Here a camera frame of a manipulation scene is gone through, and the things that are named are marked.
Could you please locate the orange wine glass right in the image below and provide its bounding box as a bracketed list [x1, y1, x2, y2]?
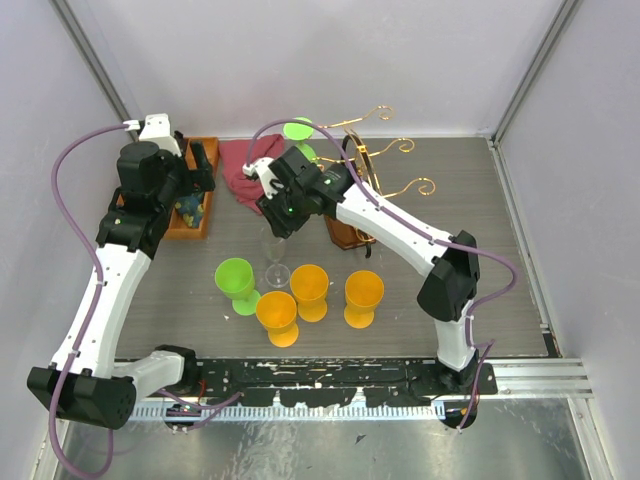
[344, 270, 385, 329]

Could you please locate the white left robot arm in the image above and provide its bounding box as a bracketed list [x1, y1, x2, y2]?
[27, 139, 215, 430]

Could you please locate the orange wine glass middle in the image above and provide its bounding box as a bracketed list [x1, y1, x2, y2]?
[290, 264, 329, 323]

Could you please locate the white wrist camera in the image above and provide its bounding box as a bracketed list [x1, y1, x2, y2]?
[123, 113, 183, 157]
[242, 157, 283, 200]

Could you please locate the maroon cloth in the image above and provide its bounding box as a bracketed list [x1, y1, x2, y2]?
[219, 134, 285, 215]

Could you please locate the clear wine glass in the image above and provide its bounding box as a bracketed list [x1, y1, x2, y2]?
[261, 227, 291, 289]

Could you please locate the gold wire wine glass rack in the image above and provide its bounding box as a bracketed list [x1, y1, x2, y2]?
[312, 104, 437, 251]

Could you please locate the green plastic wine glass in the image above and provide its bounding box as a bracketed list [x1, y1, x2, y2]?
[282, 117, 317, 163]
[214, 258, 261, 316]

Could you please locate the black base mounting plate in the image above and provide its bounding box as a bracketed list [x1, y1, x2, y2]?
[166, 357, 498, 408]

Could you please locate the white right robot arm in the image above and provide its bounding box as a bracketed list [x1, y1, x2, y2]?
[242, 147, 480, 394]

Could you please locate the wooden compartment tray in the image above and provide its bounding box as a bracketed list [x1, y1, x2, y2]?
[97, 136, 215, 251]

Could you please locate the blue yellow patterned cloth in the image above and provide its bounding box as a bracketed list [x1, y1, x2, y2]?
[174, 192, 204, 229]

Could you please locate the orange plastic wine glass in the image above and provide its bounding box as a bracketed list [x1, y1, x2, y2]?
[256, 291, 299, 348]

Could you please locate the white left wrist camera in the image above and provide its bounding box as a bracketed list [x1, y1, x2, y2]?
[123, 113, 183, 157]

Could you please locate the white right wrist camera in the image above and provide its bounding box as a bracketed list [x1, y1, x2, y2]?
[242, 157, 283, 200]

